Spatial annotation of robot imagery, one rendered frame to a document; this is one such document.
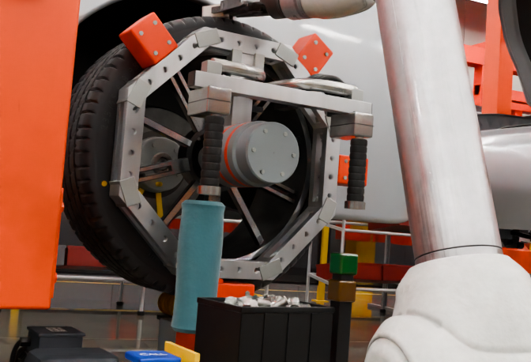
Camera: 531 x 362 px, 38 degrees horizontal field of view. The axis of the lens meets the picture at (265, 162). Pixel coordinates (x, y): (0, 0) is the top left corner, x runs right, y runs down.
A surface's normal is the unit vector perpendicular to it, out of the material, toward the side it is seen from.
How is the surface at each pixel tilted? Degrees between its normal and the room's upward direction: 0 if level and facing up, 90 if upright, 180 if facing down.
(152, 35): 90
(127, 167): 90
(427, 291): 67
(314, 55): 90
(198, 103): 90
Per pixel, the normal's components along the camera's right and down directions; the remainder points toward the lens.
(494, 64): -0.86, -0.11
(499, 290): 0.28, -0.40
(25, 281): 0.51, -0.04
